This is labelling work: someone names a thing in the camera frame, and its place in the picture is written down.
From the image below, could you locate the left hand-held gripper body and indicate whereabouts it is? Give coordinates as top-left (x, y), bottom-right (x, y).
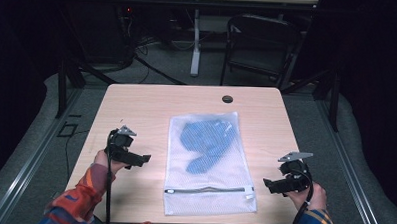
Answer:
top-left (104, 124), bottom-right (139, 167)

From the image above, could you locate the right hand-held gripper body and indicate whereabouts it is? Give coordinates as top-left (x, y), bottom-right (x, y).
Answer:
top-left (276, 151), bottom-right (315, 194)

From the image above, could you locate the white mesh laundry bag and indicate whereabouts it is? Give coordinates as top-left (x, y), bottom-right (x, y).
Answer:
top-left (162, 109), bottom-right (262, 220)

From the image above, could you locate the person's left hand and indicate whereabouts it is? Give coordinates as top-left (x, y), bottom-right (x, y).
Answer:
top-left (92, 148), bottom-right (129, 176)

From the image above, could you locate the person's right hand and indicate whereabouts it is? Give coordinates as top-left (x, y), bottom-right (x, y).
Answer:
top-left (282, 180), bottom-right (329, 213)

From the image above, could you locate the blue cloth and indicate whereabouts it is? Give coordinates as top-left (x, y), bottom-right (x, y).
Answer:
top-left (177, 116), bottom-right (238, 177)

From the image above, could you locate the black metal stand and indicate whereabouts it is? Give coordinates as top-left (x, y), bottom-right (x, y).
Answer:
top-left (54, 55), bottom-right (119, 121)
top-left (279, 63), bottom-right (343, 133)

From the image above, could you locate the black equipment rack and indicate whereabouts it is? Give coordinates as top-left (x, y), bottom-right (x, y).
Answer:
top-left (66, 0), bottom-right (138, 67)

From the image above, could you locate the white desk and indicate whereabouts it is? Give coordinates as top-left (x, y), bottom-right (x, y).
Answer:
top-left (170, 0), bottom-right (320, 82)

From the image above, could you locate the black folding chair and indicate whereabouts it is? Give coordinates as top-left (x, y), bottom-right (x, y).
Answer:
top-left (219, 12), bottom-right (305, 92)

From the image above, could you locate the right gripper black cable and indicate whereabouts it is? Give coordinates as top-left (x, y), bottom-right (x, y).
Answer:
top-left (289, 168), bottom-right (317, 224)

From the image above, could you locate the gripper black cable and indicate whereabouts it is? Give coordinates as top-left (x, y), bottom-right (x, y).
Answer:
top-left (103, 128), bottom-right (118, 224)
top-left (289, 168), bottom-right (317, 224)

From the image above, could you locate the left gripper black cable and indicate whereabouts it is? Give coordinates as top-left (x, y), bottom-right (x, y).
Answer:
top-left (103, 128), bottom-right (118, 224)

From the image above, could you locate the thin black floor cable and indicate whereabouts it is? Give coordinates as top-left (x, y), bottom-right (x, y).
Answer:
top-left (63, 128), bottom-right (91, 186)

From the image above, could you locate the aluminium floor rail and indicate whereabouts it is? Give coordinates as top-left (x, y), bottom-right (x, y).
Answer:
top-left (311, 98), bottom-right (392, 224)
top-left (0, 84), bottom-right (85, 224)

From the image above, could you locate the thick black floor cable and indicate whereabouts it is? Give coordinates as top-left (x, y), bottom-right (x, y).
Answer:
top-left (131, 54), bottom-right (187, 87)

